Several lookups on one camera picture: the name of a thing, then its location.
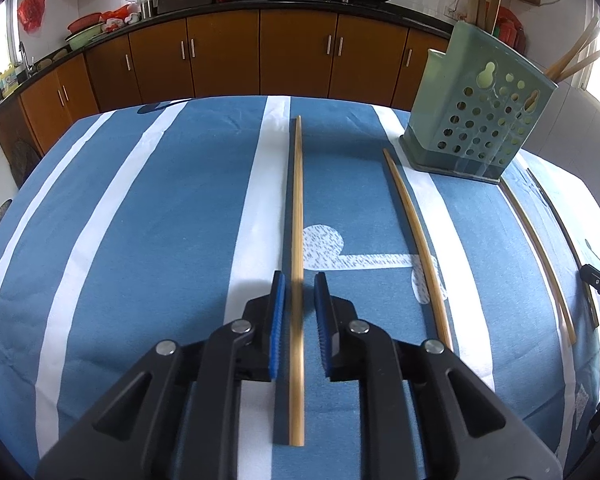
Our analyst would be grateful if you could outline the hanging red plastic bag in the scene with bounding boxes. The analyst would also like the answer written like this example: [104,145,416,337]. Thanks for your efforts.
[18,0,47,33]

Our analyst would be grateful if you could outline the small red plastic bag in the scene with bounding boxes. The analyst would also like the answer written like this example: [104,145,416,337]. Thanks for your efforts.
[101,4,133,23]

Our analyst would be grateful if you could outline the wooden base cabinets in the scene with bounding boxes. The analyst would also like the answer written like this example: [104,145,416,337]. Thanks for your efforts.
[0,9,453,161]

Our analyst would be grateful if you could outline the blue white striped tablecloth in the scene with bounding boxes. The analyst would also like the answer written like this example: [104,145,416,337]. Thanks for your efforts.
[0,94,600,480]

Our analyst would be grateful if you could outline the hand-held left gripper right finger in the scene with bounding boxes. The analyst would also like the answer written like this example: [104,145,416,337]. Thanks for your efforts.
[314,271,565,480]

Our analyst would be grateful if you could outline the red basin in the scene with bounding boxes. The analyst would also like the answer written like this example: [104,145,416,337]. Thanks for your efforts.
[68,14,102,32]

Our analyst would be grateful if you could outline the green perforated chopstick holder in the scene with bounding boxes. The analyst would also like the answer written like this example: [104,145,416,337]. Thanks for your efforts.
[399,20,560,182]

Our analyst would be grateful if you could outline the green basin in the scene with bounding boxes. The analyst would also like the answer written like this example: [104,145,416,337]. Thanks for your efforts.
[64,27,106,52]

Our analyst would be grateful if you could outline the black kitchen countertop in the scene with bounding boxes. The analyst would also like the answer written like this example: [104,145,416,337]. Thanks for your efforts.
[0,0,461,111]

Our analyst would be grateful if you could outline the yellow dish soap bottle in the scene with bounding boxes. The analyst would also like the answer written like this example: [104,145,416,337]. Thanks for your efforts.
[0,64,20,98]

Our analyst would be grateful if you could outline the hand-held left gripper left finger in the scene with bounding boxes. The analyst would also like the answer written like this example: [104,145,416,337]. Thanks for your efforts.
[34,270,287,480]

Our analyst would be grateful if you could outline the large red plastic bag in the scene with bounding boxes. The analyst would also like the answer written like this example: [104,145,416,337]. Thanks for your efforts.
[495,6,526,46]

